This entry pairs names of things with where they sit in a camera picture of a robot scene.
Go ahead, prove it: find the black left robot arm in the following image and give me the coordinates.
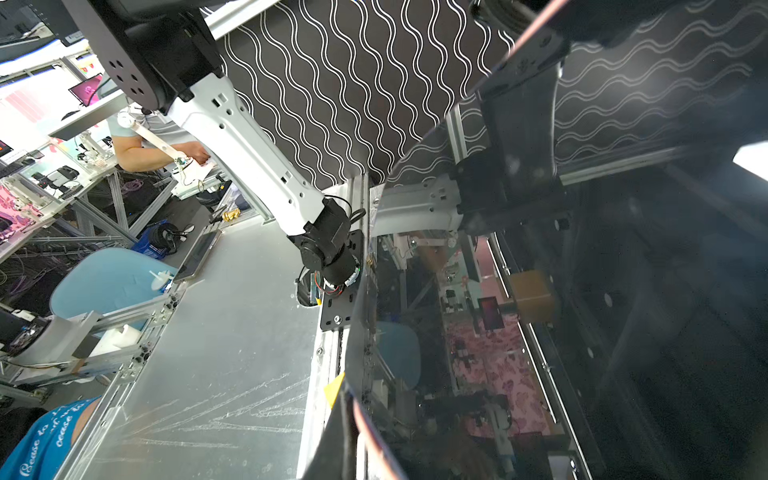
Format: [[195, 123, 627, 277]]
[[63, 1, 360, 291]]

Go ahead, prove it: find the light blue chair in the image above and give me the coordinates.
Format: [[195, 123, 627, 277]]
[[50, 248, 178, 319]]

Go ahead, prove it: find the black phone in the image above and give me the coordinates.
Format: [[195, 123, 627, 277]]
[[347, 1, 767, 479]]

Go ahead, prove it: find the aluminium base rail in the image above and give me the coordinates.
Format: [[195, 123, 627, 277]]
[[296, 173, 371, 479]]

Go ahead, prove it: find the yellow flat block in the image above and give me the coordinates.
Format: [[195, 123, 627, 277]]
[[323, 372, 345, 409]]

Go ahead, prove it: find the person in blue shirt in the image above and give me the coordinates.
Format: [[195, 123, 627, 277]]
[[1, 397, 101, 479]]

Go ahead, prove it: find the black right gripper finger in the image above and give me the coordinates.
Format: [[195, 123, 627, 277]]
[[302, 383, 359, 480]]

